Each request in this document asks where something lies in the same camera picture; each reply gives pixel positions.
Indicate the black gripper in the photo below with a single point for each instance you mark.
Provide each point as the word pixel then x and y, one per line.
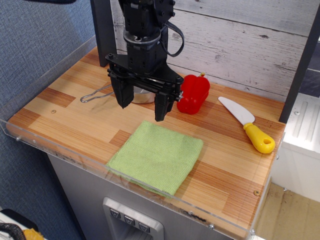
pixel 145 66

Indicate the small steel pot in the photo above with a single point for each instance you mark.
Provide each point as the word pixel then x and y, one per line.
pixel 141 96

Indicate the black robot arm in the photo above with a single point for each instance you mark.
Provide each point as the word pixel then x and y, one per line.
pixel 146 33

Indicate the green towel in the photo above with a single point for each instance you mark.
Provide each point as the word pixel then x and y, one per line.
pixel 156 158

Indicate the red toy bell pepper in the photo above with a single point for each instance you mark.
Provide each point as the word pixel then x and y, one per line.
pixel 195 90

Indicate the grey cabinet with button panel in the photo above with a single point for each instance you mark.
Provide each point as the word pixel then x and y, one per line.
pixel 109 208

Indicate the clear acrylic table guard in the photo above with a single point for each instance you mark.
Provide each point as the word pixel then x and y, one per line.
pixel 224 189

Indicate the white ribbed appliance top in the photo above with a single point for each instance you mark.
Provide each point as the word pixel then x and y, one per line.
pixel 303 126

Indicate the dark left vertical post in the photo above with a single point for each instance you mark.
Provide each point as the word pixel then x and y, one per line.
pixel 104 29

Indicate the dark vertical post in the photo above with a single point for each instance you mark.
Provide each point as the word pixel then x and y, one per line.
pixel 304 62
pixel 104 29

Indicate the yellow handled toy knife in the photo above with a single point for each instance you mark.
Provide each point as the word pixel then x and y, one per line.
pixel 261 141

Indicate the dark right vertical post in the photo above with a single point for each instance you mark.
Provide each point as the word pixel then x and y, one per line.
pixel 304 62

